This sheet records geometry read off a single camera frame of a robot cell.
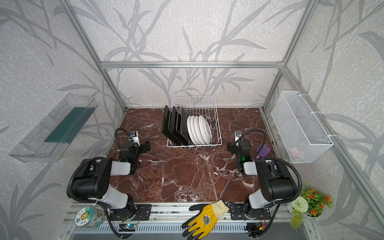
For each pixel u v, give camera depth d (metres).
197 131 0.87
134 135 0.82
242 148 0.70
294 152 0.72
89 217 0.65
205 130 0.91
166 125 0.87
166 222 0.72
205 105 1.22
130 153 0.72
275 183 0.45
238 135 0.81
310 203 0.64
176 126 0.86
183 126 0.86
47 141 0.63
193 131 0.87
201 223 0.70
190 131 0.87
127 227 0.72
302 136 0.61
